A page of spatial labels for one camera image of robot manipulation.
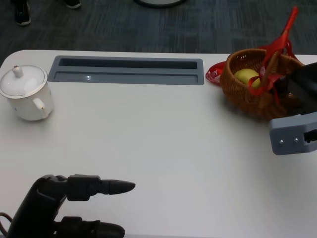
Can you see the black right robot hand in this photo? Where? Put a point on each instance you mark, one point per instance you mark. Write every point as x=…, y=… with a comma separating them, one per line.
x=305, y=89

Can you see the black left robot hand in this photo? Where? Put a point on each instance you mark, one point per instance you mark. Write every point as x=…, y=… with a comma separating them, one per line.
x=37, y=205

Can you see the brown wicker basket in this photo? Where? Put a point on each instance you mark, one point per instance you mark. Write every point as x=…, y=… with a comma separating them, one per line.
x=237, y=94

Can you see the wicker basket with red ribbon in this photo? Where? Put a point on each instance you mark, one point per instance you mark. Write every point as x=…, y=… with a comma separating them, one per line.
x=277, y=44

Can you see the yellow-green pear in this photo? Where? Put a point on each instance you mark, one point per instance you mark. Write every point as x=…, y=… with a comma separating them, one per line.
x=245, y=75

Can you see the white lidded teacup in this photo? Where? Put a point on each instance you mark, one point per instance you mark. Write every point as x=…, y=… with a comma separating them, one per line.
x=24, y=96

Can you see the grey long table slot tray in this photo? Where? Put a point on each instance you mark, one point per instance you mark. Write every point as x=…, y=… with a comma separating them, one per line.
x=123, y=77

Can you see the white round base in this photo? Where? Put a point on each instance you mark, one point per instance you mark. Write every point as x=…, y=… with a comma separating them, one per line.
x=158, y=2

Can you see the black shoe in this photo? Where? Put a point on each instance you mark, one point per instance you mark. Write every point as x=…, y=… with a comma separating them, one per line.
x=23, y=12
x=73, y=3

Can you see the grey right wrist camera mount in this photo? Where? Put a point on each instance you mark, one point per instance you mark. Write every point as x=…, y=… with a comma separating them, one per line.
x=284, y=134

